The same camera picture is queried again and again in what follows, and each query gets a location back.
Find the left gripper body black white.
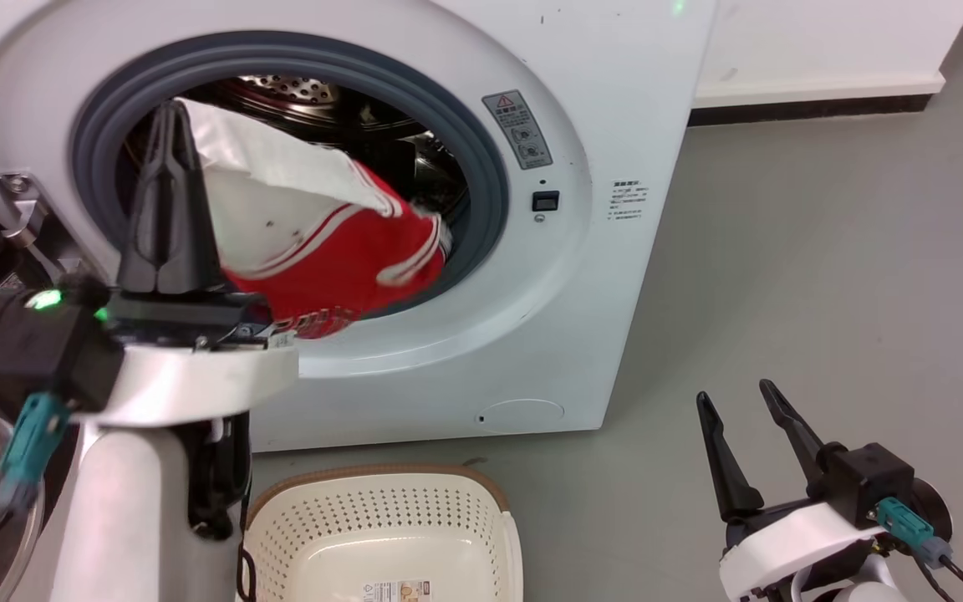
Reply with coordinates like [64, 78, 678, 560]
[95, 287, 300, 427]

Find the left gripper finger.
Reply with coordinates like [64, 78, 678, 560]
[166, 100, 229, 294]
[117, 100, 175, 294]

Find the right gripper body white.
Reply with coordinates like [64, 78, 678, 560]
[718, 498, 890, 602]

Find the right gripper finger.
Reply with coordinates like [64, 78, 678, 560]
[695, 390, 766, 521]
[758, 379, 827, 494]

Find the red and white garment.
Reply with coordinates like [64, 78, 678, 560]
[174, 97, 454, 340]

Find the cream plastic laundry basket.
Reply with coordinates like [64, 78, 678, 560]
[239, 465, 524, 602]

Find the paper label in basket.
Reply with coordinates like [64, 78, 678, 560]
[362, 579, 434, 602]

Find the white front-load washing machine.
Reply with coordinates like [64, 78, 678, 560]
[0, 0, 718, 454]

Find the metal door hinge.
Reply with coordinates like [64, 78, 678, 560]
[0, 171, 60, 252]

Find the round filter cover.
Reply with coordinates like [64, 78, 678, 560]
[481, 398, 566, 434]

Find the perforated steel washer drum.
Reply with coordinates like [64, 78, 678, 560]
[118, 75, 471, 252]

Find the printed text label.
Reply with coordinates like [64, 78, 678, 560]
[607, 178, 650, 222]

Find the grey rubber door gasket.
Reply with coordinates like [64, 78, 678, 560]
[69, 31, 510, 320]

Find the black baseboard strip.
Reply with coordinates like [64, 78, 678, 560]
[687, 94, 934, 128]

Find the grey warning sticker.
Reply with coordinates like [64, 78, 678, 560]
[482, 89, 554, 171]

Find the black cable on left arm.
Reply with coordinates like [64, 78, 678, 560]
[187, 411, 258, 602]

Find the right teal connector cable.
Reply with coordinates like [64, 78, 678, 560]
[874, 497, 963, 602]

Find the teal connector cable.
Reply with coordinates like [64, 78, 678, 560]
[874, 497, 963, 602]
[0, 391, 71, 513]

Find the left teal connector cable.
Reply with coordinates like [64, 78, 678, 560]
[0, 391, 71, 513]

